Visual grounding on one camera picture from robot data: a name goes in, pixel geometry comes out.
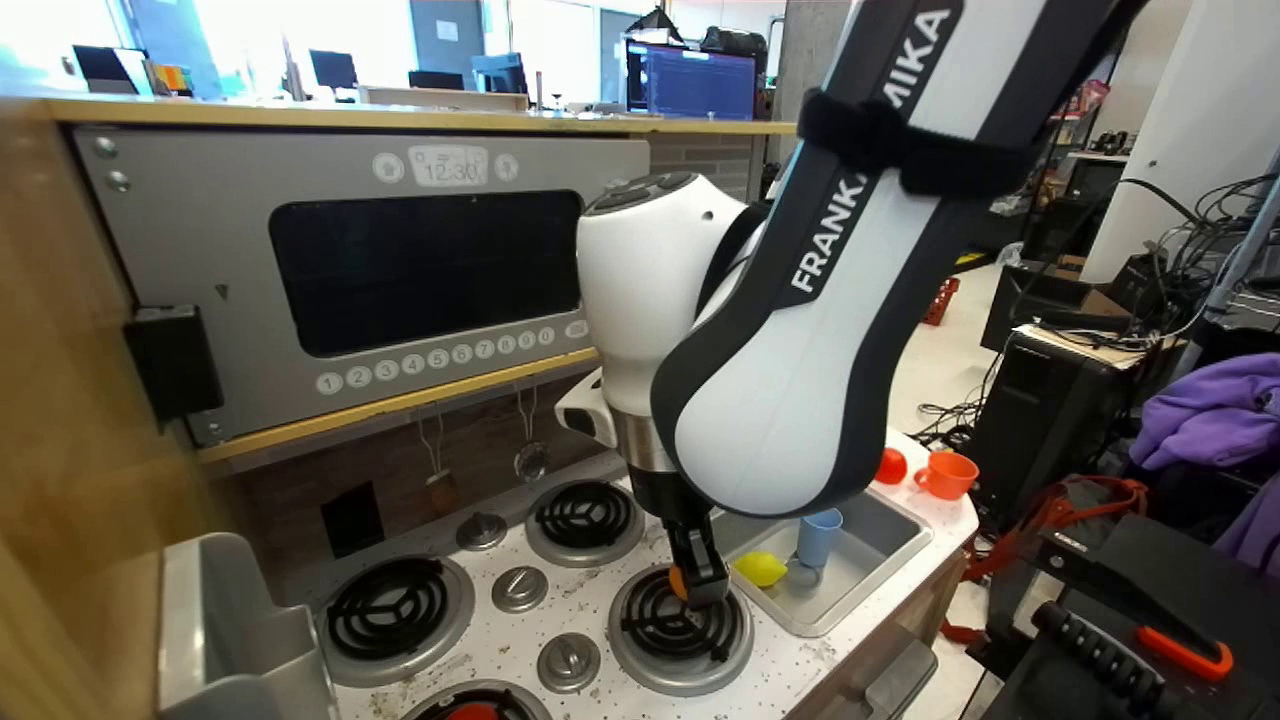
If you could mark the blue toy cup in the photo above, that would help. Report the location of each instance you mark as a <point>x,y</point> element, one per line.
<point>819,534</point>

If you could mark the yellow toy lemon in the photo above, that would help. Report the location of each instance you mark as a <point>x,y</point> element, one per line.
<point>761,568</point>

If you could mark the grey plastic bin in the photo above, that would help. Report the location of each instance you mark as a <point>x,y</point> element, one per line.
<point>240,643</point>

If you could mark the orange-red toy cup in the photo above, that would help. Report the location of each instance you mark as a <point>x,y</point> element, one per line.
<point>949,472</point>

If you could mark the small orange toy object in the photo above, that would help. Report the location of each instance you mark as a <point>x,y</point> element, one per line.
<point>676,586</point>

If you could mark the grey round stove knob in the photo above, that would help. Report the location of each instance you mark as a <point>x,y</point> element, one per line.
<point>520,586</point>
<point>566,661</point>
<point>480,528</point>

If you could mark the orange floor object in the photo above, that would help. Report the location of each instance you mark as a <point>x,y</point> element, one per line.
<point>943,302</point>

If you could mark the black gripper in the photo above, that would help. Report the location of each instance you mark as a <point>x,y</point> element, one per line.
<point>674,505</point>

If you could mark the blue computer screen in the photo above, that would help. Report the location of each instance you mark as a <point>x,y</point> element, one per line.
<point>702,82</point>

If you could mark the purple cloth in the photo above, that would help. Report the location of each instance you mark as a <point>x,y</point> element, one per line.
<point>1213,415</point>

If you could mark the black computer tower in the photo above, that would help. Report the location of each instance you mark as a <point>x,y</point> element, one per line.
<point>1053,415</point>

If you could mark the grey metal sink basin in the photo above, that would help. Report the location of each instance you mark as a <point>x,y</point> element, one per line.
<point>880,534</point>

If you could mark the small dark monitor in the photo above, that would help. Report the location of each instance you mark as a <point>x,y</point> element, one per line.
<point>102,67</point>
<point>335,67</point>

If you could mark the red toy object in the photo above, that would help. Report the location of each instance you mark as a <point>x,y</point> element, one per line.
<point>479,711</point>

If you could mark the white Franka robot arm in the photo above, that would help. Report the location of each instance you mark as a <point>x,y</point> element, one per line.
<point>800,403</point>

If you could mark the small red toy ball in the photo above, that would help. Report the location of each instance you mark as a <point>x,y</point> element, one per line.
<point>889,467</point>

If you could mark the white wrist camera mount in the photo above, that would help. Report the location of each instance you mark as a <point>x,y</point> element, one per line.
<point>594,403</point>

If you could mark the black square wall outlet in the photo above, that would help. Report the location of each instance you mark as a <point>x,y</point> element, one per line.
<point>349,516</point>

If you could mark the wooden toy kitchen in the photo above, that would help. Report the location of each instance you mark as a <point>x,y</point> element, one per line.
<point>82,534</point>

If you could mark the metal wall hook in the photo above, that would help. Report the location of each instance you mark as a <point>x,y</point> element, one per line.
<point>528,444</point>
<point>435,467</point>

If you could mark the black clip on panel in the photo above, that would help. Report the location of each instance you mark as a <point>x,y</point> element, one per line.
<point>174,360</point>

